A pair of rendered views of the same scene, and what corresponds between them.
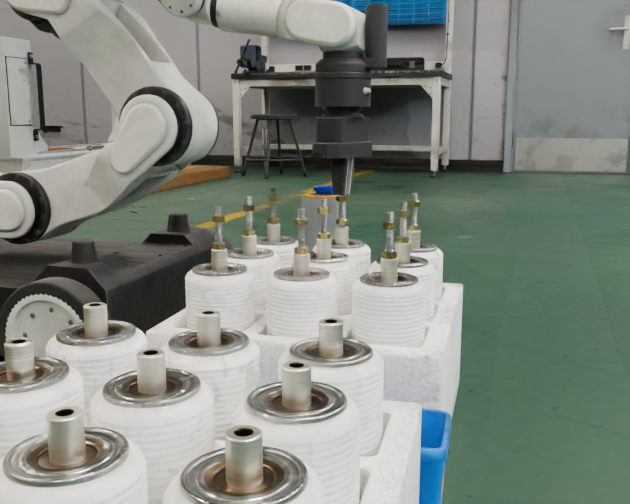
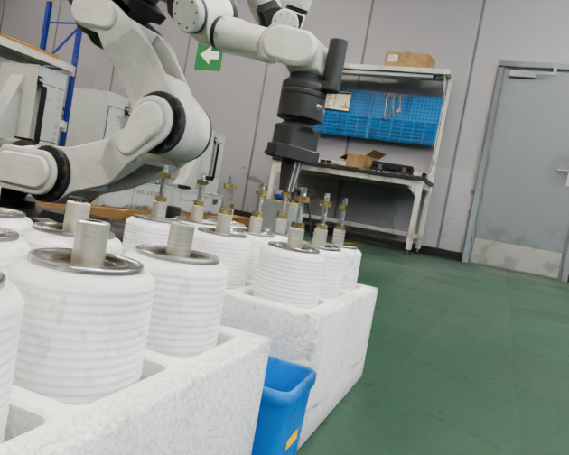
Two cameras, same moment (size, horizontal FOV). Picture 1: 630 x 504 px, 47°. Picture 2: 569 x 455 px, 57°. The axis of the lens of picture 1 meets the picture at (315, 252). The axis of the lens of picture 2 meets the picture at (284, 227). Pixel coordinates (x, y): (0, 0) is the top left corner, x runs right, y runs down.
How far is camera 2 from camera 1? 0.27 m
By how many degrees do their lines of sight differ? 10
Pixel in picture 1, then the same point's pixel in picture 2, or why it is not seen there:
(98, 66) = (126, 72)
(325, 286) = (237, 243)
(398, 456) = (208, 364)
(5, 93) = (102, 130)
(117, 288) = not seen: hidden behind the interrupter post
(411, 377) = (290, 333)
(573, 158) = (517, 260)
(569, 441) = (443, 440)
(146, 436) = not seen: outside the picture
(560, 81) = (514, 201)
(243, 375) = not seen: hidden behind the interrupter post
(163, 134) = (160, 126)
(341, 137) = (291, 140)
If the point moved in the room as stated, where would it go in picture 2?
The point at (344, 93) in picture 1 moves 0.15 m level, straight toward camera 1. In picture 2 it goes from (299, 105) to (288, 85)
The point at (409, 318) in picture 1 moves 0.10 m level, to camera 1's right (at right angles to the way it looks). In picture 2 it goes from (302, 282) to (375, 295)
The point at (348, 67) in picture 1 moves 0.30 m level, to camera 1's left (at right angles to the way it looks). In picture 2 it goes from (306, 84) to (149, 60)
